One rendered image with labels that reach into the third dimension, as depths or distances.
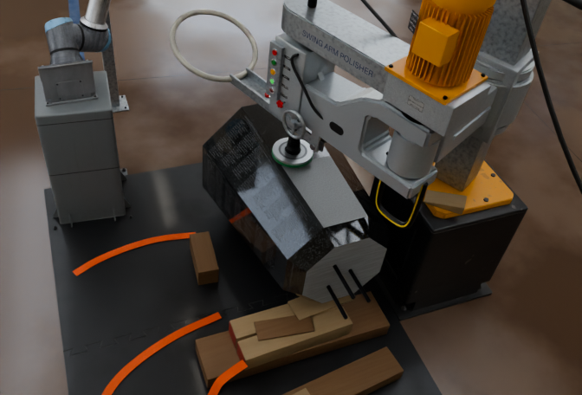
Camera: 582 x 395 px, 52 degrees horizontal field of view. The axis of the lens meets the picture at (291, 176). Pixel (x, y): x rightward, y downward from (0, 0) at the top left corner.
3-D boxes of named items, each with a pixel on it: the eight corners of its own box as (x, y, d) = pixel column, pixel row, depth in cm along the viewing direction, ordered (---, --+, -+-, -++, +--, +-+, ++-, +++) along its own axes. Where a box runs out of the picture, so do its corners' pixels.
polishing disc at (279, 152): (268, 140, 316) (268, 139, 316) (306, 137, 322) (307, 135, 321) (277, 167, 302) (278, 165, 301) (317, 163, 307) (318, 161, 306)
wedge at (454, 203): (464, 202, 308) (467, 196, 305) (462, 215, 301) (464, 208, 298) (426, 191, 312) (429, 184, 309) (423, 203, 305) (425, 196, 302)
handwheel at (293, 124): (315, 138, 281) (320, 112, 271) (300, 145, 276) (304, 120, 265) (294, 122, 288) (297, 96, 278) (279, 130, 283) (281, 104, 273)
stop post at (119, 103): (125, 95, 476) (110, -36, 403) (129, 110, 463) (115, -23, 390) (99, 99, 470) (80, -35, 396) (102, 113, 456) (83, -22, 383)
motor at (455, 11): (487, 80, 225) (526, -22, 198) (439, 109, 207) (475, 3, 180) (428, 48, 238) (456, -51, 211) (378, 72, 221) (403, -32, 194)
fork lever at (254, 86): (343, 139, 293) (345, 132, 289) (316, 155, 282) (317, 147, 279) (251, 72, 325) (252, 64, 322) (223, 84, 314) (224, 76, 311)
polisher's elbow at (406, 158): (401, 145, 264) (411, 108, 251) (438, 166, 256) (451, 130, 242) (377, 163, 253) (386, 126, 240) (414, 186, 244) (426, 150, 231)
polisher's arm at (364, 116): (429, 198, 268) (461, 111, 235) (397, 222, 255) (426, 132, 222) (313, 118, 303) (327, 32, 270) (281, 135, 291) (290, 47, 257)
